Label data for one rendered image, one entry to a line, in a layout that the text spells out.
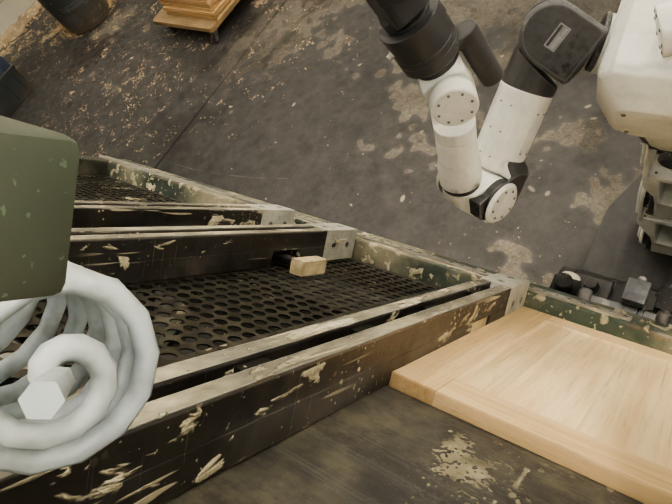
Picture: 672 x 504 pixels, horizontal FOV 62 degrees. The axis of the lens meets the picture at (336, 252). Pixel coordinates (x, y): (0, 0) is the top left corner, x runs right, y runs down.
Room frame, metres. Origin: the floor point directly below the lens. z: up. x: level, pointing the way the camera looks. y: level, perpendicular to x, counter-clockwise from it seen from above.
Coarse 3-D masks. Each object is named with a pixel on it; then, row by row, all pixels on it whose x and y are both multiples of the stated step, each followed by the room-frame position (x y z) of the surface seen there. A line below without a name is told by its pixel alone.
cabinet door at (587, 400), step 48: (480, 336) 0.34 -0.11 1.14; (528, 336) 0.32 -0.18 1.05; (576, 336) 0.31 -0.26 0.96; (432, 384) 0.24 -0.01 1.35; (480, 384) 0.23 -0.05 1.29; (528, 384) 0.21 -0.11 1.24; (576, 384) 0.19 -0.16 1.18; (624, 384) 0.17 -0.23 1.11; (528, 432) 0.14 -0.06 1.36; (576, 432) 0.12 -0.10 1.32; (624, 432) 0.10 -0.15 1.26; (624, 480) 0.05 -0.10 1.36
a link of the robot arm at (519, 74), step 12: (516, 48) 0.63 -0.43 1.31; (516, 60) 0.62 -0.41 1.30; (504, 72) 0.64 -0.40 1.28; (516, 72) 0.60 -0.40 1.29; (528, 72) 0.59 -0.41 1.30; (540, 72) 0.59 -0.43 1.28; (516, 84) 0.59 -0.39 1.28; (528, 84) 0.58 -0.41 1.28; (540, 84) 0.57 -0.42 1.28; (552, 84) 0.57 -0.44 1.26; (552, 96) 0.56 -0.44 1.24
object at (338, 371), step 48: (480, 288) 0.44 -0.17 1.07; (288, 336) 0.30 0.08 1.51; (336, 336) 0.30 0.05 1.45; (384, 336) 0.29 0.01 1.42; (432, 336) 0.32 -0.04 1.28; (192, 384) 0.24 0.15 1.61; (240, 384) 0.22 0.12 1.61; (288, 384) 0.23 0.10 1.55; (336, 384) 0.25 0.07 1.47; (384, 384) 0.27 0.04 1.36; (144, 432) 0.19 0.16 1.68; (192, 432) 0.20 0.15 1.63; (240, 432) 0.21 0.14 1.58; (288, 432) 0.21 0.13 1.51; (0, 480) 0.17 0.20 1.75; (48, 480) 0.17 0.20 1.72; (96, 480) 0.17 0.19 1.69; (144, 480) 0.18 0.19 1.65; (192, 480) 0.18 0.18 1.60
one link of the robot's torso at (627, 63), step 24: (624, 0) 0.55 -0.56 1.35; (648, 0) 0.51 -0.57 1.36; (624, 24) 0.52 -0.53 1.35; (648, 24) 0.49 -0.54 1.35; (600, 48) 0.53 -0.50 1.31; (624, 48) 0.49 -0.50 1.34; (648, 48) 0.46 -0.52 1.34; (600, 72) 0.50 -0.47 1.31; (624, 72) 0.46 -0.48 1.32; (648, 72) 0.44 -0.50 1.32; (600, 96) 0.51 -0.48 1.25; (624, 96) 0.45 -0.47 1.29; (648, 96) 0.43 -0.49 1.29; (624, 120) 0.46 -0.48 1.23; (648, 120) 0.42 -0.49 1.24; (648, 144) 0.48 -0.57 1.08
